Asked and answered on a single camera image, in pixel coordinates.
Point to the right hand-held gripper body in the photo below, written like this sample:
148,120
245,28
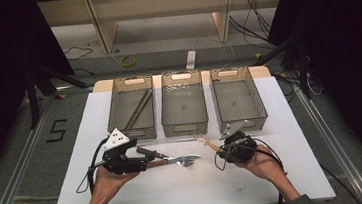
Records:
240,148

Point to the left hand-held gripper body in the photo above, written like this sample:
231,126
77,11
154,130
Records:
121,161

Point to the wooden utensil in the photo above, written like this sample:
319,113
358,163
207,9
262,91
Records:
206,143

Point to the smoky transparent plastic bin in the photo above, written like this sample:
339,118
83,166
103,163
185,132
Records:
130,120
239,106
184,111

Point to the brown chopstick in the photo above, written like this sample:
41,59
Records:
137,108
142,107

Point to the person's left hand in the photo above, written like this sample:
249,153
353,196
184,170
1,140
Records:
106,186

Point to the person's right hand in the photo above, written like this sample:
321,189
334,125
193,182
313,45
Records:
265,164

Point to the yellow tape roll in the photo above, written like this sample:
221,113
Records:
128,61

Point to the white power strip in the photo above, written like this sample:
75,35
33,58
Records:
191,60

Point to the black metal stand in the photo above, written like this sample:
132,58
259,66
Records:
31,96
303,70

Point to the beige wooden shelf unit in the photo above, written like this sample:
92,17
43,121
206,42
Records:
159,3

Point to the aluminium floor rail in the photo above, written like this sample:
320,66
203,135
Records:
333,141
17,164

